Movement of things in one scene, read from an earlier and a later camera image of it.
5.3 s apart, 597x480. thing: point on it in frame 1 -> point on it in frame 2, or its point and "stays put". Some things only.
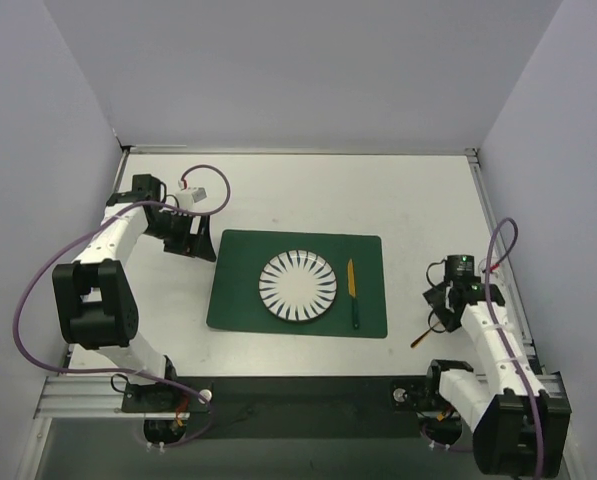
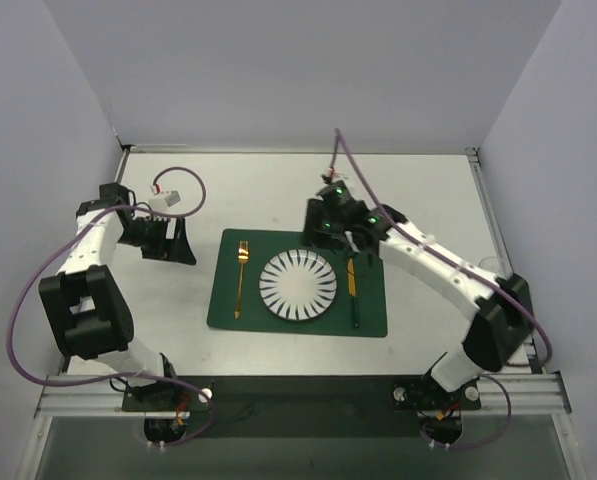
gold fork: [423, 335] -> [243, 256]
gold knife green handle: [352, 293] stays put
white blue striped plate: [298, 285] stays put
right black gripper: [439, 304] -> [318, 237]
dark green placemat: [235, 301] stays put
